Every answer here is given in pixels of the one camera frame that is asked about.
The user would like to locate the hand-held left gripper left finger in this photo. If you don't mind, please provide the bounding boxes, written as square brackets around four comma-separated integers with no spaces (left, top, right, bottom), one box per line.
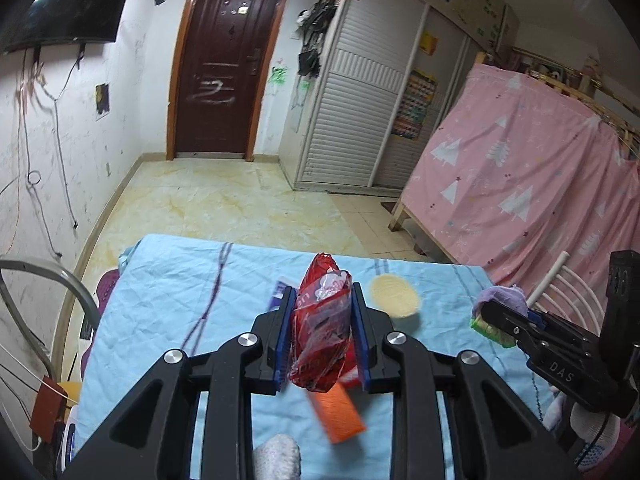
[65,285,299,480]

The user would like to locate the pink tree print curtain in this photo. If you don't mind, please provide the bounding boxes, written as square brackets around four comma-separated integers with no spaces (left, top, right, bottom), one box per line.
[402,64,640,311]

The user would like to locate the light blue striped sheet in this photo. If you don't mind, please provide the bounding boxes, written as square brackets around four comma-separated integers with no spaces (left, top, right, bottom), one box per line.
[72,234,558,480]

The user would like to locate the colourful grid chart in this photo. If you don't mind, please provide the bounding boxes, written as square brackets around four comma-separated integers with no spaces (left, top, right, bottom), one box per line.
[391,70,439,141]

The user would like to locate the white slatted wardrobe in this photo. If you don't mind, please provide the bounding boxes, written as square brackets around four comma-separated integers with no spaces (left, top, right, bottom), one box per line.
[277,0,521,197]

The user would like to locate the purple cloth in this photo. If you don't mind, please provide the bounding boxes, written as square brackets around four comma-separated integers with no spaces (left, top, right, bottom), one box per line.
[472,285,527,318]

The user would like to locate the green sponge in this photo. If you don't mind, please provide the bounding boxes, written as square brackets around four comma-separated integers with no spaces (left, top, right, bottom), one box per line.
[469,317,517,349]

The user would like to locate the person's right hand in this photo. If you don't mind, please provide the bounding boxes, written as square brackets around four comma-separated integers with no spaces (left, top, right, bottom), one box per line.
[567,400,626,472]

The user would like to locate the black wall television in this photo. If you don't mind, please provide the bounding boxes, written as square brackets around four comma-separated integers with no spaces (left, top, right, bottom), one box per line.
[2,0,141,54]

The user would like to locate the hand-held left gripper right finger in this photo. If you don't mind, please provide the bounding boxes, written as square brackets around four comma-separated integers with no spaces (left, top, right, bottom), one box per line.
[350,282,581,480]

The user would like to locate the round yellow sponge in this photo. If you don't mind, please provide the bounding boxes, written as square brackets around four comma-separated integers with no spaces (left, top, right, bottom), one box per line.
[368,275,421,320]

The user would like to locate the brown flat box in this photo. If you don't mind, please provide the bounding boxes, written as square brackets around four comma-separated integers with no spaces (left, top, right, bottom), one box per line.
[30,375,69,444]

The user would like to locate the dark brown door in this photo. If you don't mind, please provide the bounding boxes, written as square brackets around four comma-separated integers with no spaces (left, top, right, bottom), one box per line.
[167,0,299,162]

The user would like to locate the white metal chair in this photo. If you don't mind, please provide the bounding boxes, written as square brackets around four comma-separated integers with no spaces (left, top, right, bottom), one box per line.
[527,251,617,341]

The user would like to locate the person's left hand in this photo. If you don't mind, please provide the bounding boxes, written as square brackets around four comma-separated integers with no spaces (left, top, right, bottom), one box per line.
[252,434,304,480]

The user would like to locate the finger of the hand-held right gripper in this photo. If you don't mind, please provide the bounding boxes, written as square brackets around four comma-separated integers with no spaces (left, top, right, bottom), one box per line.
[525,309,601,347]
[479,300,538,361]

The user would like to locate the orange packet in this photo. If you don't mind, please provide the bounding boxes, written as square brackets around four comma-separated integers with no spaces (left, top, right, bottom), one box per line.
[305,382,366,445]

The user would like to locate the wooden bed frame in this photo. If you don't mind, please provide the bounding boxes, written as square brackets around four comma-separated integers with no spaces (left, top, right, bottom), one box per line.
[390,50,640,233]

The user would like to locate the white looped wall cable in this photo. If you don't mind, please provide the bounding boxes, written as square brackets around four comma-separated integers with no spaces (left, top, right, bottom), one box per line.
[0,60,44,257]

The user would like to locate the red plastic bag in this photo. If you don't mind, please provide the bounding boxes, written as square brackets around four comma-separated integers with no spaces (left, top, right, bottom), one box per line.
[290,252,359,394]

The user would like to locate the black wall cable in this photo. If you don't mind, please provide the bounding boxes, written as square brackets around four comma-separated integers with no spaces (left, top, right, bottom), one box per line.
[49,55,82,232]

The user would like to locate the blue silver packet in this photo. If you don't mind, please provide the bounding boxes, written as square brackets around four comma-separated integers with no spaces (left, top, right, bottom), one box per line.
[270,280,294,311]

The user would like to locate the black hanging bags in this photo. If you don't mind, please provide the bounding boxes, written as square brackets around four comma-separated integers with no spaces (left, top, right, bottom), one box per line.
[297,0,342,79]

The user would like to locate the grey metal chair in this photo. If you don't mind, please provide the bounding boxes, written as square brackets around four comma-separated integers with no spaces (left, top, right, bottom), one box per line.
[0,257,102,377]

